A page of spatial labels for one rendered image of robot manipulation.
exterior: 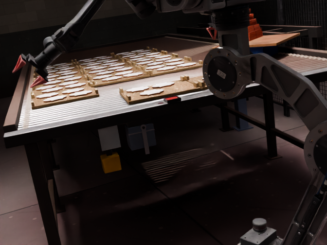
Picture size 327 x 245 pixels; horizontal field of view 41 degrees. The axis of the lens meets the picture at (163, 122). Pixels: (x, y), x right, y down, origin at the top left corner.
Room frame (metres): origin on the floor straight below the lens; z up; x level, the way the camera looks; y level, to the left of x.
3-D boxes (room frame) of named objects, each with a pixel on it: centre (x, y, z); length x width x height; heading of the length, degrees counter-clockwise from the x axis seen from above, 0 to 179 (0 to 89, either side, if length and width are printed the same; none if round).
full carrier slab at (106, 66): (3.92, 0.45, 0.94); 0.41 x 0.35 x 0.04; 105
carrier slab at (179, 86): (2.52, 0.00, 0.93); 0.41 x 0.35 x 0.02; 102
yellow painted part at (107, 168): (2.16, 0.30, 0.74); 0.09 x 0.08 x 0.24; 103
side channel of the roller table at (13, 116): (4.08, 1.23, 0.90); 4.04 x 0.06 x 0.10; 13
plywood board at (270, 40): (3.34, -0.79, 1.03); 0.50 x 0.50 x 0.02; 53
